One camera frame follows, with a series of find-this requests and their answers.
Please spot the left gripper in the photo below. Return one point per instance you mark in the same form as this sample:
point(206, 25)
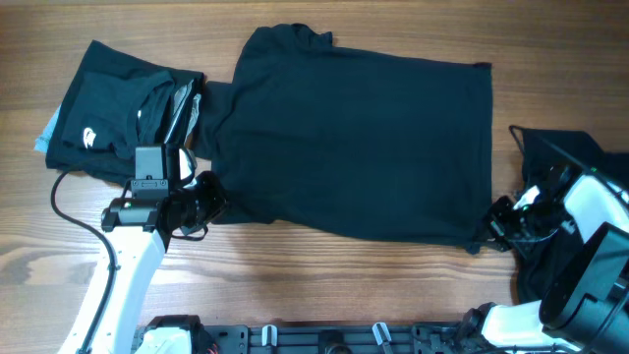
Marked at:
point(208, 180)

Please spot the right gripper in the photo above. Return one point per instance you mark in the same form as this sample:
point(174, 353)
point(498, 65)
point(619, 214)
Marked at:
point(498, 222)

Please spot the black polo shirt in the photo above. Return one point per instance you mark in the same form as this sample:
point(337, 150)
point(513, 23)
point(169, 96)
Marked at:
point(352, 142)

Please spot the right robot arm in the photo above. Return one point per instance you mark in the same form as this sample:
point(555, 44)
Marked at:
point(586, 308)

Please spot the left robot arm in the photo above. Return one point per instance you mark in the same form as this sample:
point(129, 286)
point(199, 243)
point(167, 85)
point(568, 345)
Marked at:
point(167, 199)

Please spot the pile of black clothes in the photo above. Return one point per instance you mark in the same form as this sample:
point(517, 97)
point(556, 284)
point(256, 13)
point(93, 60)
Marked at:
point(553, 160)

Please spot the folded black shirt with logo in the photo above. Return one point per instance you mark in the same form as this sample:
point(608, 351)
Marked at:
point(116, 103)

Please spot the folded grey garment underneath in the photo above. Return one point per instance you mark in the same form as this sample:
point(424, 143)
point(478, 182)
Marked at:
point(43, 140)

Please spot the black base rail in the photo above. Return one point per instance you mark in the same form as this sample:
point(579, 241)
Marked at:
point(186, 334)

